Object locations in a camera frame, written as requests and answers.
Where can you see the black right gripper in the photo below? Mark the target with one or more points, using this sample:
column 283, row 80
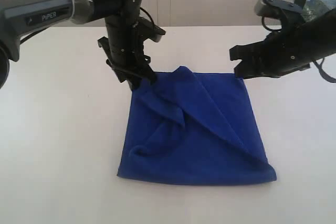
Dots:
column 279, row 54

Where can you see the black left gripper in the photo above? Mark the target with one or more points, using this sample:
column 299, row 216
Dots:
column 124, row 49

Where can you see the blue towel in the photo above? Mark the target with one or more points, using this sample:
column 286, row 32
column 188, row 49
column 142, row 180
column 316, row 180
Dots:
column 195, row 129

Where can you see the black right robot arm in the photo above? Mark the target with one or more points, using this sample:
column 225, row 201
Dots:
column 321, row 32

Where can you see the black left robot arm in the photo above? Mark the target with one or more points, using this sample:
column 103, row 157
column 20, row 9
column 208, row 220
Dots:
column 24, row 19

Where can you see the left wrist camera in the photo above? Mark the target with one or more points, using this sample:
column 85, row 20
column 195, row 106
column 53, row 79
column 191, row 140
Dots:
column 150, row 31

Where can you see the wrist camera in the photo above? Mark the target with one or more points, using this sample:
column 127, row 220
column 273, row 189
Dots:
column 277, row 9
column 150, row 31

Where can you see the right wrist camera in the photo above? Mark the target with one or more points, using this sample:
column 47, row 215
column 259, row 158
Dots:
column 277, row 9

